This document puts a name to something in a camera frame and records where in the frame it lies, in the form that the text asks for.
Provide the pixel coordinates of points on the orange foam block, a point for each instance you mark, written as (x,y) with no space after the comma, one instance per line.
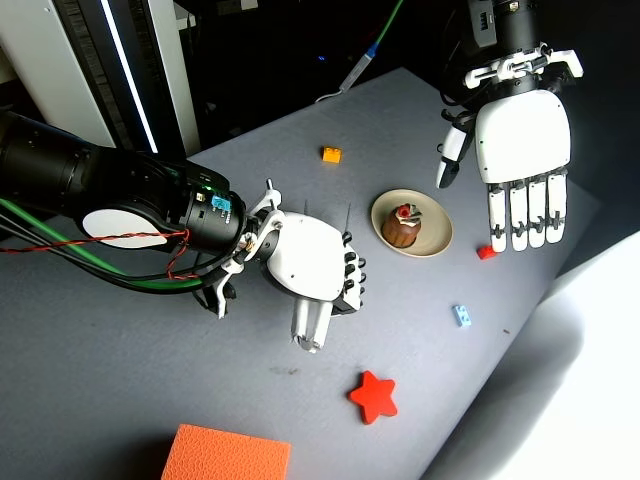
(225,455)

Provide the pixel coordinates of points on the orange toy brick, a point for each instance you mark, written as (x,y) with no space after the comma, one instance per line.
(332,155)

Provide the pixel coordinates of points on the light blue toy brick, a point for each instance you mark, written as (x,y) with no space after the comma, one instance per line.
(462,316)

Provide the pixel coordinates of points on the beige round plate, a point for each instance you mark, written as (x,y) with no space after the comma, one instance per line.
(435,235)

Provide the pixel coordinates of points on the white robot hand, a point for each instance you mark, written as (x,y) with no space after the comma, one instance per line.
(305,255)
(522,135)

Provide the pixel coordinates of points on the white backdrop sheet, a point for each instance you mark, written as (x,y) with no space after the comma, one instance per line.
(550,400)

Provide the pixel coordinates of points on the chocolate toy cake with strawberry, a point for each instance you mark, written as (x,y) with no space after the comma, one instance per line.
(400,230)

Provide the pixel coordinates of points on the grey table cloth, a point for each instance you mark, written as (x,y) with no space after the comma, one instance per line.
(150,380)

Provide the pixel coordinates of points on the white and black cabinet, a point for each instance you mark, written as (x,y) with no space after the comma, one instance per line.
(45,60)

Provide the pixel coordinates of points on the red star block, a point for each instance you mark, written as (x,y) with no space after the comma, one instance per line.
(374,397)

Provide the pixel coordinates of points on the red toy brick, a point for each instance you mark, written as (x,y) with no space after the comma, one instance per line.
(484,254)

